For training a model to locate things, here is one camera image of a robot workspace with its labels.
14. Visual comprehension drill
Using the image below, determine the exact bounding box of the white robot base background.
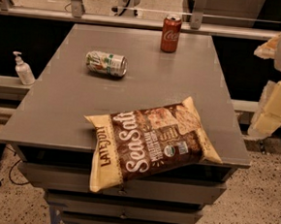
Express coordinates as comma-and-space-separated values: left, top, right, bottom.
111, 0, 141, 17

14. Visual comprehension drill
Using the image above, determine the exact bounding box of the brown yellow chips bag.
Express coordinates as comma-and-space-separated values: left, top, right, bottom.
85, 97, 222, 192

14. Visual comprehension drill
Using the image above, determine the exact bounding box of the red coca-cola can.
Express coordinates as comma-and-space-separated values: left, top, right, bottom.
160, 14, 182, 53

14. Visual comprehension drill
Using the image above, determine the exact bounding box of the white pump dispenser bottle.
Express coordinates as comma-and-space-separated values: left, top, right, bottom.
13, 51, 35, 85

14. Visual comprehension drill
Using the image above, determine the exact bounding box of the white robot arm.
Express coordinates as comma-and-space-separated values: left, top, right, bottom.
248, 33, 281, 140

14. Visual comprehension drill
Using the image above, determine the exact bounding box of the black floor cable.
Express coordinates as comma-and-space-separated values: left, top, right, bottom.
0, 128, 35, 187

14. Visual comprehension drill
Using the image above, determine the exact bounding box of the grey drawer cabinet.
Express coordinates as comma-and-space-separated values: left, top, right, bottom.
0, 24, 250, 224

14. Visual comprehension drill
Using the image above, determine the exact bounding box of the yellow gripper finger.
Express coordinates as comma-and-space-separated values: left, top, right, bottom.
248, 80, 281, 138
254, 35, 279, 60

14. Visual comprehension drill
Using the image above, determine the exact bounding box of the green white 7up can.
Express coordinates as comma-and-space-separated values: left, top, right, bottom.
85, 50, 128, 78

